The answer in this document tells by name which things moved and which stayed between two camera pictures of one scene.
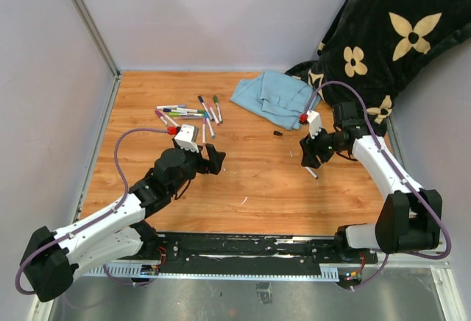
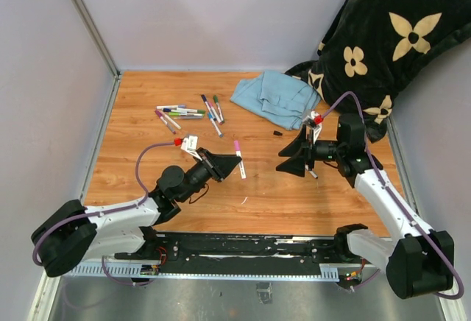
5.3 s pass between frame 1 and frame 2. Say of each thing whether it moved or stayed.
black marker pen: stayed
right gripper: moved
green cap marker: stayed
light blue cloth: stayed
